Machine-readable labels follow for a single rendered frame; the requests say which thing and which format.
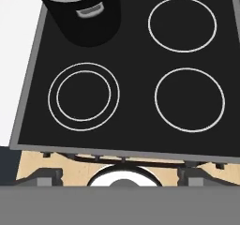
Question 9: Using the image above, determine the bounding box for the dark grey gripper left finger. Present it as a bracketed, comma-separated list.
[14, 168, 64, 188]

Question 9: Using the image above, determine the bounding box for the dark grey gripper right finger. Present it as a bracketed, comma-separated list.
[177, 167, 233, 188]

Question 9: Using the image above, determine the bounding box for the black glass stove hob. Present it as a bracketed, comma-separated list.
[8, 0, 240, 165]

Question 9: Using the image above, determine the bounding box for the white and black round thing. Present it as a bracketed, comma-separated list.
[86, 164, 163, 188]

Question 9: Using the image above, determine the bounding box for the black cylindrical pot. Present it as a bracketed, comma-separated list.
[31, 0, 122, 48]

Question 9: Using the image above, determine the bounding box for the dark oven door handle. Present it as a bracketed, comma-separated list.
[64, 153, 201, 169]

